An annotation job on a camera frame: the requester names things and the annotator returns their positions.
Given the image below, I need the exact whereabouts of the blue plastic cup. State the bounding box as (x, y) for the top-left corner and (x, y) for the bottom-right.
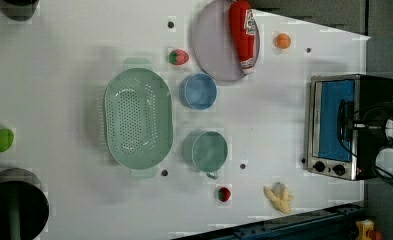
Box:
(179, 73), (217, 110)

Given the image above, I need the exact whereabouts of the orange toy fruit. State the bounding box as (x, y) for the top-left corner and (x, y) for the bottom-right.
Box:
(274, 33), (292, 49)

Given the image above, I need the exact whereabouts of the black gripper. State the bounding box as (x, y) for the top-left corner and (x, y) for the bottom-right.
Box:
(353, 102), (393, 143)

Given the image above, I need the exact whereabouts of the red toy strawberry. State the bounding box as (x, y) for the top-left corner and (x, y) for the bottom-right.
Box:
(218, 187), (231, 202)

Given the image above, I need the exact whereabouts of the yellow toy banana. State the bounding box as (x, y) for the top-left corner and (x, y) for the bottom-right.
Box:
(263, 182), (294, 214)

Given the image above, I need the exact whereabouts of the green plastic colander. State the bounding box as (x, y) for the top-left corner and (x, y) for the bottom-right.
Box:
(103, 58), (173, 179)

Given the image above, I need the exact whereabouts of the red ketchup bottle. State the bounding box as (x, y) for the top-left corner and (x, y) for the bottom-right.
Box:
(229, 0), (256, 74)

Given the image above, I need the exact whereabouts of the pink toy strawberry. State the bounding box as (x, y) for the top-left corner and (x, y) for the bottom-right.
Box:
(168, 49), (189, 66)

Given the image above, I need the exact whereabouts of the yellow toy object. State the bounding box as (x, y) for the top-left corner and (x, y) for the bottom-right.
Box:
(355, 219), (383, 240)

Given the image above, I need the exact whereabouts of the green plastic cup with handle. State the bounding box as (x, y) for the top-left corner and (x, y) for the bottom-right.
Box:
(182, 131), (228, 180)

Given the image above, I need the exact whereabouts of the black cylindrical post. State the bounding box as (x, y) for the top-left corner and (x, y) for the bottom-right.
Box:
(0, 0), (40, 21)

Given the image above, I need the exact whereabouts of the grey round plate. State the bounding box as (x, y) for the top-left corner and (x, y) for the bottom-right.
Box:
(192, 0), (260, 81)

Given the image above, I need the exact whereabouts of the blue oven door with handle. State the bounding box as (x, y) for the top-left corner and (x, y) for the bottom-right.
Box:
(313, 80), (355, 162)

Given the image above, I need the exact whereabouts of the black silver toaster oven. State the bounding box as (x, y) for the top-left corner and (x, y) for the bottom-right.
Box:
(306, 74), (393, 181)

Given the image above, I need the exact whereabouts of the blue metal frame rail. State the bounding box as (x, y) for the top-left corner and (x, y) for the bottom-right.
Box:
(175, 204), (366, 240)

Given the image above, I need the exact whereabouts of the green toy lime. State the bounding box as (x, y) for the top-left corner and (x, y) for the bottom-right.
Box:
(0, 128), (14, 152)

